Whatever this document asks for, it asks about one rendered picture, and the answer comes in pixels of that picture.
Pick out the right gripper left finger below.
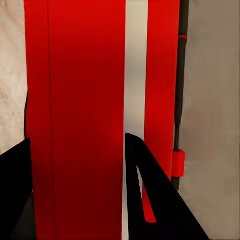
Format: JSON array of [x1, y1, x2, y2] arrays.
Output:
[[0, 138, 33, 240]]

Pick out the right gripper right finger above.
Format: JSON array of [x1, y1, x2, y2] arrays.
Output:
[[125, 133, 210, 240]]

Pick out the radio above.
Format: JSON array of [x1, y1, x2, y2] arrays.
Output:
[[24, 0, 190, 240]]

